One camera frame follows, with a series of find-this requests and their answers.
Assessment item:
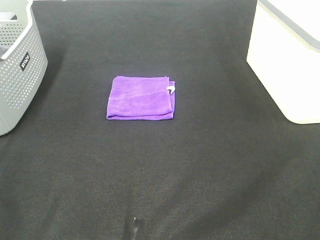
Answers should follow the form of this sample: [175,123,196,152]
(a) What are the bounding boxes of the white storage box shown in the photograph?
[246,0,320,124]

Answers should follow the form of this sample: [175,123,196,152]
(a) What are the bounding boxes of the grey perforated plastic basket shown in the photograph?
[0,0,48,136]

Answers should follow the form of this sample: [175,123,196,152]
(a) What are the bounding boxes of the purple towel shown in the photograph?
[106,76,176,121]

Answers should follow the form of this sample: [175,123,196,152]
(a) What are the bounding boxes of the black table cloth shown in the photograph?
[0,0,320,240]

